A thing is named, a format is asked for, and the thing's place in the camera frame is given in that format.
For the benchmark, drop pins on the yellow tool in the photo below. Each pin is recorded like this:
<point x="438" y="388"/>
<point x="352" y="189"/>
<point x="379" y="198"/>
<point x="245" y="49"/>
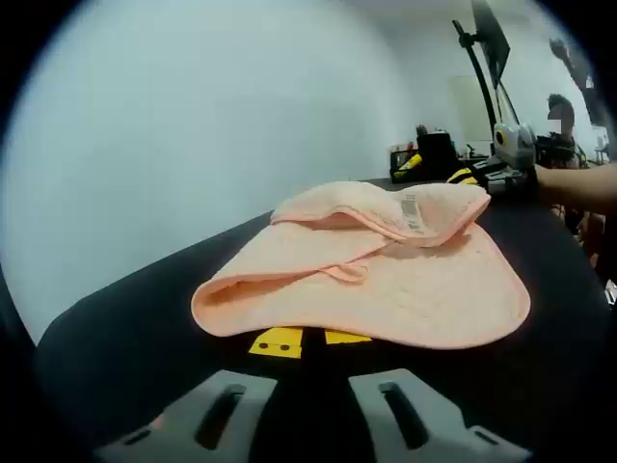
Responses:
<point x="409" y="165"/>

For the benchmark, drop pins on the black table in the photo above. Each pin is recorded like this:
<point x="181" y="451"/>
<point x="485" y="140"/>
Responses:
<point x="120" y="337"/>

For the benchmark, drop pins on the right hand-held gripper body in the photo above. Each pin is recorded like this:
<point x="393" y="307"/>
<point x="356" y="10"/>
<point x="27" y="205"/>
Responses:
<point x="518" y="144"/>

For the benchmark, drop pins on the pink towel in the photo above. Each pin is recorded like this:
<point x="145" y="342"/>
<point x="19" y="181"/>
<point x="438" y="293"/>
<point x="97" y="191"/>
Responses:
<point x="385" y="289"/>

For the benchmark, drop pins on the black monitor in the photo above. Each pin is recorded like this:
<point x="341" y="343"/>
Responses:
<point x="491" y="43"/>

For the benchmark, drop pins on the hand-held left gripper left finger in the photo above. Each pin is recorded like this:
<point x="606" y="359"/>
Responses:
<point x="193" y="415"/>

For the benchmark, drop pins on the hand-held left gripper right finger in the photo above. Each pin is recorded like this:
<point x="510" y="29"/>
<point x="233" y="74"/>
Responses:
<point x="434" y="424"/>

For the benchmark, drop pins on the white wall board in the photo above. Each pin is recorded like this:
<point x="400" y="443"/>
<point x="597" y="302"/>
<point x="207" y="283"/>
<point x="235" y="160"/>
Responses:
<point x="467" y="111"/>

